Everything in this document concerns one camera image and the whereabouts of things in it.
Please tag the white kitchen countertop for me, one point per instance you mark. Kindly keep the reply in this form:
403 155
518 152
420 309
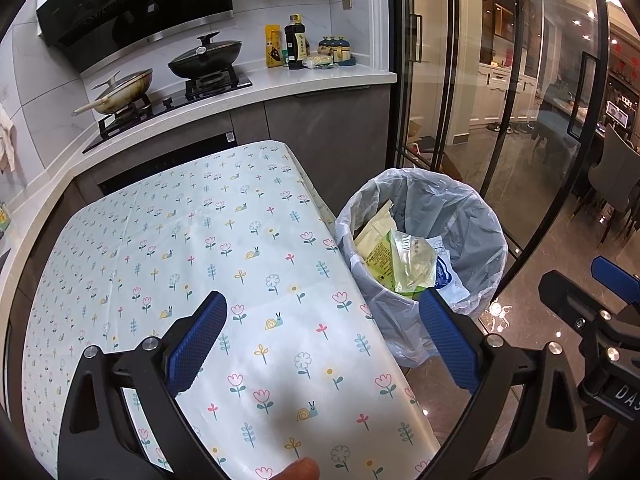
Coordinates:
310 80

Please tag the black wok with lid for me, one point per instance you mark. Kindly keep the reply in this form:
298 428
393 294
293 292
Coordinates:
205 57

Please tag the trash bin with clear liner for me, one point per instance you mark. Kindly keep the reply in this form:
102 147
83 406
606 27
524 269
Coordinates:
475 240

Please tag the black gas stove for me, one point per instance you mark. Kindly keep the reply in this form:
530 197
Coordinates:
165 105

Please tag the black range hood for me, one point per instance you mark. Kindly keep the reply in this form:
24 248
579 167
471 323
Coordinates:
135 5

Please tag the grey dining chair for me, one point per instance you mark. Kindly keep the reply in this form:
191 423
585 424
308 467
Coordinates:
615 180

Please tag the white sideboard cabinet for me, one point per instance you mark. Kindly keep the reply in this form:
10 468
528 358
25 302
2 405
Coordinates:
505 90

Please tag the black built-in appliance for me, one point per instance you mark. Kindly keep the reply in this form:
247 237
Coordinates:
160 165

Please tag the cream wok with lid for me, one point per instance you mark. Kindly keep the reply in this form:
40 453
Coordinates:
125 92

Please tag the person's left hand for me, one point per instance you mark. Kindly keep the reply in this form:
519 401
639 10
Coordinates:
300 470

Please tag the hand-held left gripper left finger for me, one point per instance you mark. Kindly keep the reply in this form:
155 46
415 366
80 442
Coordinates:
197 347

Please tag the green dish soap bottle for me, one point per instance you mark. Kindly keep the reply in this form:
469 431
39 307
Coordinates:
4 217

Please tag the yellow seasoning packet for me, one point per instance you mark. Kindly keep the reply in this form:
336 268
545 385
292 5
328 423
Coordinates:
273 47

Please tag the floral tablecloth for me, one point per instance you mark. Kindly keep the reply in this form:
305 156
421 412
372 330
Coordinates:
200 240

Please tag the cream hanging cloth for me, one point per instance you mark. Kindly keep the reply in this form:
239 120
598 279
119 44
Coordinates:
6 140

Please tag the blue white plastic packet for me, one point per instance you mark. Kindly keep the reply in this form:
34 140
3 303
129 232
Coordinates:
445 275

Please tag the dark soy sauce bottle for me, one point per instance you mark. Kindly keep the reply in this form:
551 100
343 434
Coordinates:
297 45

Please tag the person's right hand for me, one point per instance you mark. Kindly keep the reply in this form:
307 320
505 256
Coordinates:
602 440

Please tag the cream paper wrapper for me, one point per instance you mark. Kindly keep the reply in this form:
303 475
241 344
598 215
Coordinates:
375 245

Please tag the small pale food bag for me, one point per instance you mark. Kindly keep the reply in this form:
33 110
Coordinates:
317 61

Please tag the glass sliding door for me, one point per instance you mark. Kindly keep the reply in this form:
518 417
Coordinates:
500 160

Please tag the spice jar set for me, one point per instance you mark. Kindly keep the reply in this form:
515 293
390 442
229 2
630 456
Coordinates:
337 50

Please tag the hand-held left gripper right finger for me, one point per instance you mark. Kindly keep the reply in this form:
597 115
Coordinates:
450 347

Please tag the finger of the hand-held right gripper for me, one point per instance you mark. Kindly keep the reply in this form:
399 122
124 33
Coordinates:
570 295
617 277

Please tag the cardboard box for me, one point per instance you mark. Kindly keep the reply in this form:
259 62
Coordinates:
420 135

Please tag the yellow green tissue pack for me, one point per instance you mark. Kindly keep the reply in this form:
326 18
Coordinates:
410 265

